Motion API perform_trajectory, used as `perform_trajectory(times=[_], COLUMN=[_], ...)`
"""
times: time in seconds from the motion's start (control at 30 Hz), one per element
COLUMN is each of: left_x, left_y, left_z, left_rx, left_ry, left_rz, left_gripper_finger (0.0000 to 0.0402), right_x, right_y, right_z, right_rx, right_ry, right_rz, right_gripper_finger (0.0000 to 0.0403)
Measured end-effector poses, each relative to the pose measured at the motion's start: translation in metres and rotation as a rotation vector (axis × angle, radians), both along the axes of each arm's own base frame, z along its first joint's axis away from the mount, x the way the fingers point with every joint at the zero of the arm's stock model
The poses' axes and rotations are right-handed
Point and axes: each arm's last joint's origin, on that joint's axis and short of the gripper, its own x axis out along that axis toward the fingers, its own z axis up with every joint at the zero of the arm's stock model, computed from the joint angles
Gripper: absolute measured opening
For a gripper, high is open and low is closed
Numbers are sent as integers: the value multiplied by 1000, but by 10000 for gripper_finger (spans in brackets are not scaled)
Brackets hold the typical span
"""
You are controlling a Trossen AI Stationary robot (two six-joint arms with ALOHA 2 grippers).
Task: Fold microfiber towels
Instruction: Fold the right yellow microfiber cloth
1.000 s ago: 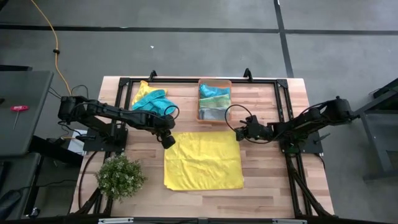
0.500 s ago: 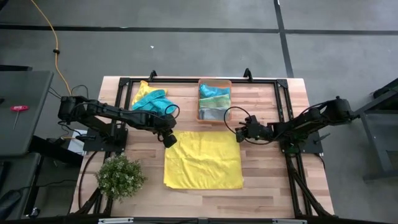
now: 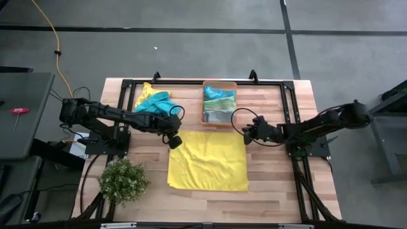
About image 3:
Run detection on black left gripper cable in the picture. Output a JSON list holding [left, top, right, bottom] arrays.
[[162, 104, 186, 146]]

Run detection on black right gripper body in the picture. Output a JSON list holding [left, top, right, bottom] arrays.
[[243, 116, 284, 146]]

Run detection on orange translucent plastic tray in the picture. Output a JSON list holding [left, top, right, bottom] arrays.
[[200, 80, 238, 128]]

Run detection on white box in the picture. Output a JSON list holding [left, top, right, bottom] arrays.
[[68, 132, 88, 159]]

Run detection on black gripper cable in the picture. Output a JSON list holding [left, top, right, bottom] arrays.
[[230, 107, 287, 148], [162, 104, 186, 146]]

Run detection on dark grey metal stand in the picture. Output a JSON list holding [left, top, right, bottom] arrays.
[[350, 79, 407, 187]]

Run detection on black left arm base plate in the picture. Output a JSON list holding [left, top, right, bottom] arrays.
[[78, 130, 132, 156]]

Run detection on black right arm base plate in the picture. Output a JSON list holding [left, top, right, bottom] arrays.
[[284, 133, 338, 158]]

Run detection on grey microfiber towel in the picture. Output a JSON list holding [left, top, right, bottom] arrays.
[[202, 109, 235, 124]]

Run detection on thick black hose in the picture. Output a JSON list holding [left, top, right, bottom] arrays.
[[79, 155, 107, 214]]

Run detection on red-handled hex key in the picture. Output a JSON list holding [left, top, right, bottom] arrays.
[[10, 107, 31, 134]]

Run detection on black side shelf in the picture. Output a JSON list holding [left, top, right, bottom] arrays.
[[30, 138, 86, 171]]

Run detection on blue microfiber towel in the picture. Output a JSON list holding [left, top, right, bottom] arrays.
[[203, 85, 237, 101], [135, 91, 179, 117]]

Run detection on thin black floor cables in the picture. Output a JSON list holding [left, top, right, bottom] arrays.
[[49, 86, 93, 102]]

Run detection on yellow microfiber towel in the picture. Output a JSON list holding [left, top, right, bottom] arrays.
[[135, 81, 172, 109], [167, 130, 249, 193]]

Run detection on green microfiber towel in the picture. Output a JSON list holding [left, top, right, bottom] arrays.
[[203, 97, 237, 113]]

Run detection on yellow extension cable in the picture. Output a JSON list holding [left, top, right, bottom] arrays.
[[31, 0, 74, 99]]

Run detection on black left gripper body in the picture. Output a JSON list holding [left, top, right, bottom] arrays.
[[160, 113, 184, 150]]

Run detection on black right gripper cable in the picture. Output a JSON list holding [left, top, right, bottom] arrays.
[[230, 107, 287, 148]]

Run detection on grey side table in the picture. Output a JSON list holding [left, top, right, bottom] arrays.
[[0, 72, 55, 160]]

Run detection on small artificial green plant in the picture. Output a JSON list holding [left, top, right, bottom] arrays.
[[97, 158, 150, 207]]

